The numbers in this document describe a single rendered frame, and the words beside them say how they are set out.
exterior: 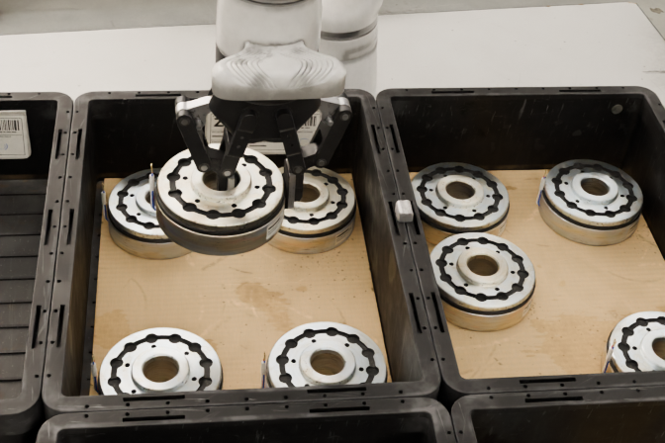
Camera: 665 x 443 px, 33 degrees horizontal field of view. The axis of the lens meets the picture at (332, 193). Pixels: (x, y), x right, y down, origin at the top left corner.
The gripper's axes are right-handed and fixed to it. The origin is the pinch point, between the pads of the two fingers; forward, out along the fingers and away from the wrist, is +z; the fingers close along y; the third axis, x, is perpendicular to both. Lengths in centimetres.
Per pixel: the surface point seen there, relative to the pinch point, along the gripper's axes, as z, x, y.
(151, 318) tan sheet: 17.3, -2.2, 8.9
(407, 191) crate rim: 7.0, -6.6, -14.6
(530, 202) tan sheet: 16.8, -15.0, -31.2
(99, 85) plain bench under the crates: 31, -58, 14
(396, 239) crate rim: 6.9, -0.3, -12.3
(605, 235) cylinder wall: 15.1, -7.6, -36.4
